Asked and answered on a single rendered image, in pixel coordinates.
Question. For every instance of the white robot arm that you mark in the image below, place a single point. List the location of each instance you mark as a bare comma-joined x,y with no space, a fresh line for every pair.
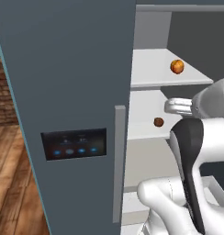
215,143

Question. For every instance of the grey fridge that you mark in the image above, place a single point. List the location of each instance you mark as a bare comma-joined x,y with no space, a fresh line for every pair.
153,27

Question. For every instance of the brown pear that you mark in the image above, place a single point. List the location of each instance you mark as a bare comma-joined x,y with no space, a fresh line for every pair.
159,122

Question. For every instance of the white fridge shelf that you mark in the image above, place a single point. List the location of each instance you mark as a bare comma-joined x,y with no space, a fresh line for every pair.
153,67
143,119

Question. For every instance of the grey fridge door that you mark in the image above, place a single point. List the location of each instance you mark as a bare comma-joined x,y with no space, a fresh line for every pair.
68,76

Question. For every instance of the white fridge drawer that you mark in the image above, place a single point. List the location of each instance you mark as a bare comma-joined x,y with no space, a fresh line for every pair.
215,186

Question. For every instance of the orange peach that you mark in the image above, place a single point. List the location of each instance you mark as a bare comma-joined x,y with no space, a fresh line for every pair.
177,66

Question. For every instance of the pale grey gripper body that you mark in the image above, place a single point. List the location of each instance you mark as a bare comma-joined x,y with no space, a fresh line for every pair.
178,106

